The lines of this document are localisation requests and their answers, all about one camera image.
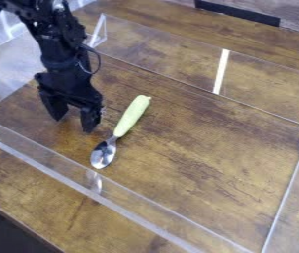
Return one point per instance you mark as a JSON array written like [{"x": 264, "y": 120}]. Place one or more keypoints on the black bar on table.
[{"x": 238, "y": 13}]

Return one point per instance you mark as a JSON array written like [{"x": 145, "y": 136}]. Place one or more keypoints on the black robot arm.
[{"x": 55, "y": 29}]

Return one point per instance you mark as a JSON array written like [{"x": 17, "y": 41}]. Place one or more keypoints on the green handled metal spoon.
[{"x": 104, "y": 151}]

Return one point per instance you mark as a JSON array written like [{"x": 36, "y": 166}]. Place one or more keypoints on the clear acrylic tray enclosure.
[{"x": 204, "y": 177}]

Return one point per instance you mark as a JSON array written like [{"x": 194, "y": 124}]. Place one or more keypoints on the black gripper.
[{"x": 65, "y": 87}]

